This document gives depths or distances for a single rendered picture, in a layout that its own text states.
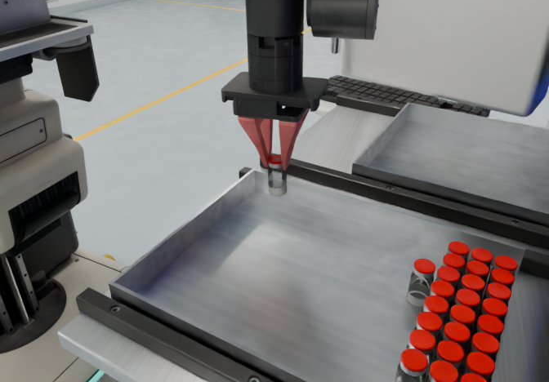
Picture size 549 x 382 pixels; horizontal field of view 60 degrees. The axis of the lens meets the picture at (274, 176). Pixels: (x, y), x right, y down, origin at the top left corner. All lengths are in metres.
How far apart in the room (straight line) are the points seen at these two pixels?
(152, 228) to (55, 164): 1.16
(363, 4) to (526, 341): 0.34
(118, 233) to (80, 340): 1.65
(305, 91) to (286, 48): 0.05
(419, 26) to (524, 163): 0.53
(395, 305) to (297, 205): 0.20
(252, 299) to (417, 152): 0.41
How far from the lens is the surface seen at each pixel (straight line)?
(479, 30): 1.19
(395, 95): 1.18
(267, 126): 0.55
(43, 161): 1.01
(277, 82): 0.49
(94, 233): 2.18
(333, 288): 0.52
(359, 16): 0.46
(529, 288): 0.58
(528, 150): 0.87
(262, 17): 0.47
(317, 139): 0.82
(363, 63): 1.32
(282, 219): 0.61
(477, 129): 0.89
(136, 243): 2.07
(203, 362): 0.43
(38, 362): 1.34
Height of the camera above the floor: 1.24
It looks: 30 degrees down
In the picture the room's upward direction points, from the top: straight up
